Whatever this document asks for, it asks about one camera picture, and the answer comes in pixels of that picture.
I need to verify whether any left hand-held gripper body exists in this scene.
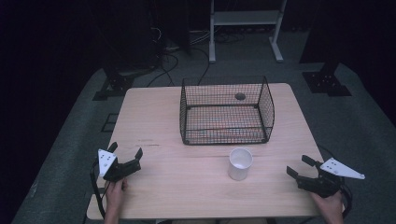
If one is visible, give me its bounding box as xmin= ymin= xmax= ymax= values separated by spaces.
xmin=97 ymin=148 xmax=142 ymax=183

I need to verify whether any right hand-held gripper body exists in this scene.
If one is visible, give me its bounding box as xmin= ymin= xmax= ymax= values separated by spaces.
xmin=296 ymin=157 xmax=366 ymax=199

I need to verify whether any white cup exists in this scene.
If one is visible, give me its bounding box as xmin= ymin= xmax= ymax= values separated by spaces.
xmin=228 ymin=147 xmax=254 ymax=182

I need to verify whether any black wire mesh basket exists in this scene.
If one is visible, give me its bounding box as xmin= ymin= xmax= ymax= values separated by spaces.
xmin=178 ymin=75 xmax=276 ymax=146

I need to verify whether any person's left hand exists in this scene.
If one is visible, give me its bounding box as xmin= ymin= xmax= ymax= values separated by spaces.
xmin=105 ymin=177 xmax=129 ymax=211

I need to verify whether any person's right hand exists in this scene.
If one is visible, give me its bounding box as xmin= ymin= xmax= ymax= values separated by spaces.
xmin=308 ymin=189 xmax=346 ymax=219

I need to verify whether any black stand base with struts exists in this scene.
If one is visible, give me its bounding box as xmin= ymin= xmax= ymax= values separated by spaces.
xmin=92 ymin=69 xmax=138 ymax=102

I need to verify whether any white metal stand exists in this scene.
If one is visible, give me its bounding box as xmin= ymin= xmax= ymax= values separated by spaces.
xmin=208 ymin=0 xmax=288 ymax=64

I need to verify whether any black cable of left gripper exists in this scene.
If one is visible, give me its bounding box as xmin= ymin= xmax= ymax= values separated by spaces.
xmin=90 ymin=159 xmax=106 ymax=219

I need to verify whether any black stand base plate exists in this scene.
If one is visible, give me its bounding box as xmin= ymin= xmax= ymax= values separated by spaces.
xmin=302 ymin=62 xmax=353 ymax=97

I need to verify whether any bundle of floor cables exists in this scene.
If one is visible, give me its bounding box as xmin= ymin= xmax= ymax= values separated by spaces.
xmin=146 ymin=26 xmax=247 ymax=89

